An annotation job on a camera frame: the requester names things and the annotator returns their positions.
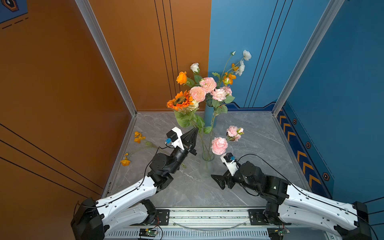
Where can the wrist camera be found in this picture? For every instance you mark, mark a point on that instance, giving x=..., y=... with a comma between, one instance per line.
x=230, y=162
x=174, y=138

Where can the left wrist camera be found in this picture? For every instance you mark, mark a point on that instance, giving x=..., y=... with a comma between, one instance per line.
x=174, y=138

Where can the pink carnation flower stem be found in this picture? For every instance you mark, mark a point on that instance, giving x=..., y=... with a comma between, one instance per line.
x=206, y=86

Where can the green circuit board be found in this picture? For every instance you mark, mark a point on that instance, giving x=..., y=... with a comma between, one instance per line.
x=278, y=234
x=148, y=234

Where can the left aluminium corner post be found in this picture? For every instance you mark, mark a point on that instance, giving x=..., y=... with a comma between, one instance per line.
x=101, y=42

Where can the yellow rose stem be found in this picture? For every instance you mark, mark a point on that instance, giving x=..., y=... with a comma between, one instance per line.
x=184, y=80

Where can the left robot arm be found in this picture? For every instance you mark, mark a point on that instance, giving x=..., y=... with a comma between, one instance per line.
x=94, y=220

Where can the left green circuit board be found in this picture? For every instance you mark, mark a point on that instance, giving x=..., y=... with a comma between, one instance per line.
x=148, y=234

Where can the aluminium front rail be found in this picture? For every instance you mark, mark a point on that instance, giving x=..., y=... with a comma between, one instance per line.
x=218, y=223

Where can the right green circuit board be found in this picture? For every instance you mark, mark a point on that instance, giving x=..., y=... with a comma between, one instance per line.
x=278, y=234

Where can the clear glass vase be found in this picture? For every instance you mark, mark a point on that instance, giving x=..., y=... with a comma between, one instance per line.
x=207, y=155

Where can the cream rose flower stem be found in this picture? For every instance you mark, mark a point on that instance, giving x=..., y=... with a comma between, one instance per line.
x=193, y=106

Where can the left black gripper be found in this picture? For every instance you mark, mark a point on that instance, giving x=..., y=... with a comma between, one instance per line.
x=186, y=137

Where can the right aluminium corner post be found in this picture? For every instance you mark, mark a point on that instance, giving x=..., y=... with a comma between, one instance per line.
x=317, y=36

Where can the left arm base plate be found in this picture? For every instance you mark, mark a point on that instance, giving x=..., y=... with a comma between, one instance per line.
x=161, y=218

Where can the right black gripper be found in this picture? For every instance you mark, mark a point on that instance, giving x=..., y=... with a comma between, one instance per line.
x=220, y=179

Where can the aluminium corner post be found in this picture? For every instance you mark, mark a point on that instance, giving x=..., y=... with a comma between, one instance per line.
x=317, y=36
x=101, y=42

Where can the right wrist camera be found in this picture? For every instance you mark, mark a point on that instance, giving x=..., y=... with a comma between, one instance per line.
x=230, y=162

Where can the teal ceramic vase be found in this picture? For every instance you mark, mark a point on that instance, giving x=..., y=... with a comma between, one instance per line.
x=208, y=116

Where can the yellow poppy flower stem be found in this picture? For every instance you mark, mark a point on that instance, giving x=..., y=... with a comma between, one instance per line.
x=142, y=144

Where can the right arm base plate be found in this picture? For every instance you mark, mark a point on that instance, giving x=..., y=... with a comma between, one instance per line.
x=263, y=217

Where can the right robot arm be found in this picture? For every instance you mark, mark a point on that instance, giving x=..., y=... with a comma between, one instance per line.
x=289, y=204

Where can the small pink rose spray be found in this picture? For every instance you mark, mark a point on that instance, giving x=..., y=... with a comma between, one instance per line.
x=219, y=99

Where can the white ranunculus flower stem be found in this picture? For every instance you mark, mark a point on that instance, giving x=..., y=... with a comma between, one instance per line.
x=246, y=56

